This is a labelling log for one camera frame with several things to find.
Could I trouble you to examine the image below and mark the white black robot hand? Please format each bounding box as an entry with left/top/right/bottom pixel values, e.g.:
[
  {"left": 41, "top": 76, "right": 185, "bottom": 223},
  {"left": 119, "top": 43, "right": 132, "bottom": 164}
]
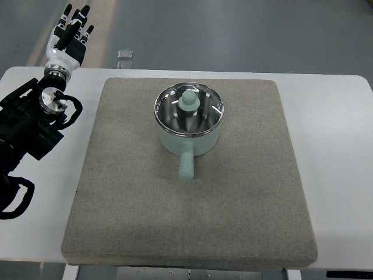
[{"left": 46, "top": 4, "right": 94, "bottom": 71}]

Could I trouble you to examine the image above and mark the glass lid with green knob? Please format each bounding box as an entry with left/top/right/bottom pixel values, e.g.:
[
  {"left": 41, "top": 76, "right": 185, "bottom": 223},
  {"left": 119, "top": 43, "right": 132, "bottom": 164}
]
[{"left": 154, "top": 82, "right": 224, "bottom": 138}]

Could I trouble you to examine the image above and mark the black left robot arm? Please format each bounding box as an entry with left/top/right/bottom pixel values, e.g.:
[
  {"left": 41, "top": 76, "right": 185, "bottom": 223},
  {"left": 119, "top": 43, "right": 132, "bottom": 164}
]
[{"left": 1, "top": 64, "right": 83, "bottom": 220}]

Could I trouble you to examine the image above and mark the small clear floor plate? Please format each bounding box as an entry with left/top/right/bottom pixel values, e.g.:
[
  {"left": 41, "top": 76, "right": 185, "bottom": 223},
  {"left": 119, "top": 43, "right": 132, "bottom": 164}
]
[{"left": 117, "top": 49, "right": 133, "bottom": 60}]

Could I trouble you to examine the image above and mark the mint green saucepan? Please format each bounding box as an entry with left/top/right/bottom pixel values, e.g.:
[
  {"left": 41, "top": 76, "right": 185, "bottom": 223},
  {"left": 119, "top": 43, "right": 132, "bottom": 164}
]
[{"left": 157, "top": 120, "right": 222, "bottom": 182}]

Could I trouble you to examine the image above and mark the beige fabric mat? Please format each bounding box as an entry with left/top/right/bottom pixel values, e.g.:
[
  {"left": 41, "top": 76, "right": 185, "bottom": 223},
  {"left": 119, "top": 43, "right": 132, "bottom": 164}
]
[{"left": 61, "top": 78, "right": 318, "bottom": 270}]

